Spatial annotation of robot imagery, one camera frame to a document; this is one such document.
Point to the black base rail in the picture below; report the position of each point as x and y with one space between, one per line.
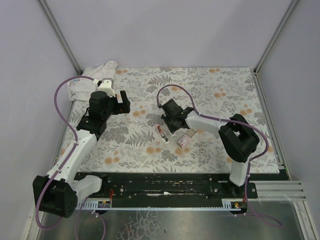
170 190

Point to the red white staples box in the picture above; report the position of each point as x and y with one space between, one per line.
186 138

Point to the crumpled white cloth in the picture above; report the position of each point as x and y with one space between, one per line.
80 89

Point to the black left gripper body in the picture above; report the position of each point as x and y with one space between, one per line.
120 103

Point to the right aluminium frame post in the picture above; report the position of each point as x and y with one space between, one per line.
278 31

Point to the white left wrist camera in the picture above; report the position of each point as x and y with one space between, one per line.
105 85

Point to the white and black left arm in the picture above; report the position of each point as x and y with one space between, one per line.
58 192

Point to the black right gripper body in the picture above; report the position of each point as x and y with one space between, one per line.
169 120

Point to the aluminium frame post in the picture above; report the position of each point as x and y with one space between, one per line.
59 35
278 31

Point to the left aluminium frame post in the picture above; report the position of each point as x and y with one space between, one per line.
59 35

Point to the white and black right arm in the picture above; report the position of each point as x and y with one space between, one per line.
239 140

